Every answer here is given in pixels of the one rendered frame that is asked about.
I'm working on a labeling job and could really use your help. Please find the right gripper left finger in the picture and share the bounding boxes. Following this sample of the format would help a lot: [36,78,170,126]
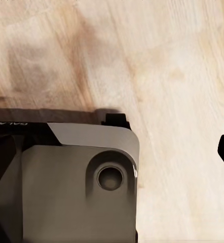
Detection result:
[0,135,17,180]

